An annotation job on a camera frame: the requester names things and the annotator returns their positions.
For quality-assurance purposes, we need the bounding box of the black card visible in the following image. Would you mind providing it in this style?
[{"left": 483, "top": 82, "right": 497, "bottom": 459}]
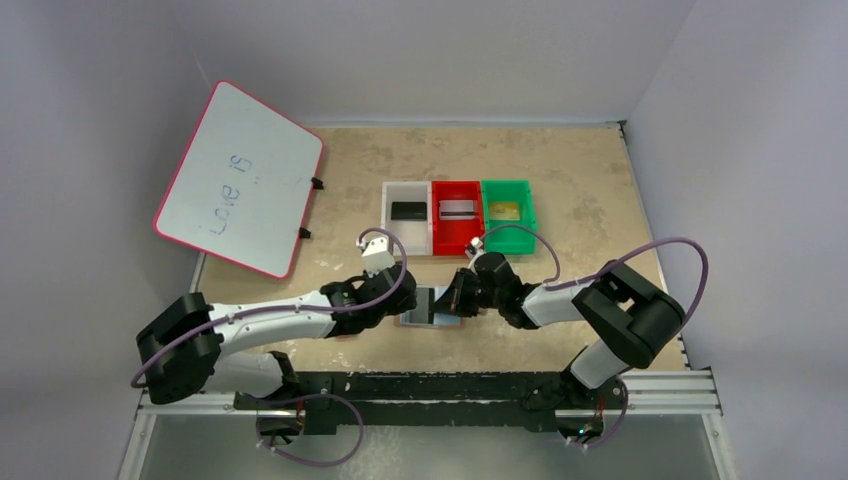
[{"left": 390, "top": 201, "right": 429, "bottom": 221}]

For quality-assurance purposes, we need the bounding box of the silver striped card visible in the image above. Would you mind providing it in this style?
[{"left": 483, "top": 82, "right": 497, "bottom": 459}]
[{"left": 438, "top": 199, "right": 477, "bottom": 220}]

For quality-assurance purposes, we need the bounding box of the brown leather card holder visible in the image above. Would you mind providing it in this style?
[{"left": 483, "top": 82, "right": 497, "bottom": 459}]
[{"left": 395, "top": 286, "right": 463, "bottom": 329}]

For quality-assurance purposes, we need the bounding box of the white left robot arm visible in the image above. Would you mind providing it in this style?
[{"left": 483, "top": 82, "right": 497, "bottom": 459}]
[{"left": 131, "top": 263, "right": 417, "bottom": 405}]

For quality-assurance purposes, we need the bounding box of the aluminium frame rail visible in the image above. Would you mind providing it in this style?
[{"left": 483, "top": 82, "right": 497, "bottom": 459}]
[{"left": 135, "top": 369, "right": 723, "bottom": 419}]

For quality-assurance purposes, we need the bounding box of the gold card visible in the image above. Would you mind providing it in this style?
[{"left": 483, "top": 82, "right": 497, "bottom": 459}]
[{"left": 489, "top": 202, "right": 521, "bottom": 222}]

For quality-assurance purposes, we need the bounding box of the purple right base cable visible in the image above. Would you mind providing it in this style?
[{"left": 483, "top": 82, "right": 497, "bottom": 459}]
[{"left": 563, "top": 390, "right": 631, "bottom": 453}]

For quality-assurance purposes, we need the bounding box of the white plastic bin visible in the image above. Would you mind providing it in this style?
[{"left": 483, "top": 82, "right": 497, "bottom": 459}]
[{"left": 381, "top": 181, "right": 433, "bottom": 256}]

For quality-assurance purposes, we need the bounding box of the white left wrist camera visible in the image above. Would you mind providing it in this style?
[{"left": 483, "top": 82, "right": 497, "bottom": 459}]
[{"left": 359, "top": 237, "right": 396, "bottom": 277}]

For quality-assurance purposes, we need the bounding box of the red plastic bin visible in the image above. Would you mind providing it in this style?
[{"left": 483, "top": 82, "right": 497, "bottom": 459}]
[{"left": 431, "top": 181, "right": 484, "bottom": 256}]

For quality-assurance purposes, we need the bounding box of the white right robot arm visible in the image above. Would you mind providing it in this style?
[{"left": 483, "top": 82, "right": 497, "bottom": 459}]
[{"left": 431, "top": 252, "right": 685, "bottom": 407}]

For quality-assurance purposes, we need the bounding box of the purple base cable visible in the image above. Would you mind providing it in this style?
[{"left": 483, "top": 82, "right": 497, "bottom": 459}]
[
  {"left": 563, "top": 390, "right": 631, "bottom": 453},
  {"left": 254, "top": 392, "right": 366, "bottom": 468}
]

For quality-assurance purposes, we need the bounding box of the green plastic bin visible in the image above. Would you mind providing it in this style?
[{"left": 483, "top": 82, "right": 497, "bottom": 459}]
[{"left": 481, "top": 180, "right": 537, "bottom": 255}]

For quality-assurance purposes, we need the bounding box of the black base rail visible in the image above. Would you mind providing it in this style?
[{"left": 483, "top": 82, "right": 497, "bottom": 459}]
[{"left": 234, "top": 371, "right": 627, "bottom": 435}]

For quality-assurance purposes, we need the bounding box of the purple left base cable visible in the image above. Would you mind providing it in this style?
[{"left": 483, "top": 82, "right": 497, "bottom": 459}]
[{"left": 254, "top": 392, "right": 366, "bottom": 468}]

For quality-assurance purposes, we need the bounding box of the pink framed whiteboard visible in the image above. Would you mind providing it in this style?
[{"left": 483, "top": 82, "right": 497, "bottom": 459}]
[{"left": 153, "top": 81, "right": 324, "bottom": 279}]

